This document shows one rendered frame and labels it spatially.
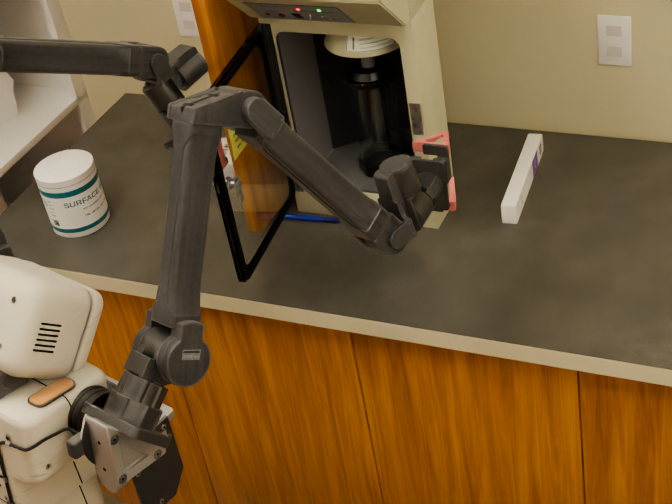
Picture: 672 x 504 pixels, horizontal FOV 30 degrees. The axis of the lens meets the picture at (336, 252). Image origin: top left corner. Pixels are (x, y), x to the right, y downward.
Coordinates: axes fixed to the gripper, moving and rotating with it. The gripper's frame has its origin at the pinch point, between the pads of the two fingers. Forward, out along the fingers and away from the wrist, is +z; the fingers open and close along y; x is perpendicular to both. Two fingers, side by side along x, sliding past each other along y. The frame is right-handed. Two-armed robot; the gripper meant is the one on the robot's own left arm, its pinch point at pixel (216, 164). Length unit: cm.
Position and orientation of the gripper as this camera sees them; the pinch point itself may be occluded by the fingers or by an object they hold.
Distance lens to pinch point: 239.6
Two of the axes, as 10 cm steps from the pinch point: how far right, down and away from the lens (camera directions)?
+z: 5.4, 7.5, 3.9
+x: -2.9, 6.0, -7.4
